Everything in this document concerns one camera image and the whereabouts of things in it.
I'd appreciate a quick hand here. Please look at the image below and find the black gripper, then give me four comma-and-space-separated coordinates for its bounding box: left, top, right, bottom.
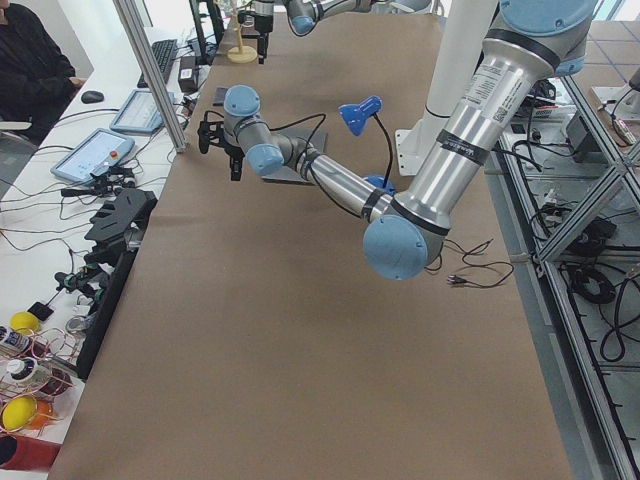
224, 144, 244, 181
254, 13, 274, 64

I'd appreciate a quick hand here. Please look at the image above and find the grey laptop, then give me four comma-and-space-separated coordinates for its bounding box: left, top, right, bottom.
261, 127, 328, 185

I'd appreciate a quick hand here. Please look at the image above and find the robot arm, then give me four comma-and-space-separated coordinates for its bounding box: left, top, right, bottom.
238, 0, 440, 64
223, 1, 596, 280

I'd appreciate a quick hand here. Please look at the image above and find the wooden mug tree stand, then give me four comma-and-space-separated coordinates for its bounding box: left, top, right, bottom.
224, 0, 258, 64

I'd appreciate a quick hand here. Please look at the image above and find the folded grey cloth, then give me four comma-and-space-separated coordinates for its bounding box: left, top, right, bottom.
212, 87, 228, 107

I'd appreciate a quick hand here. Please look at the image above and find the black power adapter box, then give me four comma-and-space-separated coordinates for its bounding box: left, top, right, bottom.
178, 55, 199, 94

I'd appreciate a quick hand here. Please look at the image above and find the black keyboard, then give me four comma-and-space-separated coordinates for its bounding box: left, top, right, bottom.
151, 39, 178, 83

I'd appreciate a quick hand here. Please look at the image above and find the far teach pendant tablet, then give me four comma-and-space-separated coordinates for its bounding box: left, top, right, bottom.
109, 89, 163, 136

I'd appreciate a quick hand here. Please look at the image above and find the teach pendant tablet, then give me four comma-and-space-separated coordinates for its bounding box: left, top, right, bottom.
50, 128, 135, 184
109, 89, 163, 136

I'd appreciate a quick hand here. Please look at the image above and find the blue desk lamp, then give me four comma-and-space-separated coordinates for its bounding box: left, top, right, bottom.
338, 94, 398, 199

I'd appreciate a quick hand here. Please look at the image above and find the black plastic rack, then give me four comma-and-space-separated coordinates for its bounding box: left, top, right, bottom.
76, 188, 158, 381

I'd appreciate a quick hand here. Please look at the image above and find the near teach pendant tablet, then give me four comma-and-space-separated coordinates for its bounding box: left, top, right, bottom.
50, 128, 135, 184

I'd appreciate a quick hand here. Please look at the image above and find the black computer mouse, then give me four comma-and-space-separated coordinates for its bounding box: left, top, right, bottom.
80, 90, 104, 104

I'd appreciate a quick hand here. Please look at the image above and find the seated person in black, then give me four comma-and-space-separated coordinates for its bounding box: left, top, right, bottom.
1, 1, 86, 144

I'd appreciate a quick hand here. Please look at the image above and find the small yellow ball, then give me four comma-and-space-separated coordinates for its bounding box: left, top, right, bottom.
10, 311, 41, 334

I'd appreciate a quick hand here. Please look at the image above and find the yellow ball in basket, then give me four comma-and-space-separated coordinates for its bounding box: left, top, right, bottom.
1, 396, 37, 431

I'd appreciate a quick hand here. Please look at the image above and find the aluminium frame post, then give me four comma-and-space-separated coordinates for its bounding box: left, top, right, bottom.
113, 0, 187, 153

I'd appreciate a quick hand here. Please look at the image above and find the black lamp power cable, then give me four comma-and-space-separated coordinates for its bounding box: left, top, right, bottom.
424, 238, 515, 290

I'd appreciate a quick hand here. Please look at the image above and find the copper wire basket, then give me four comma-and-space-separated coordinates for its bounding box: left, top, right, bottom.
1, 326, 83, 437

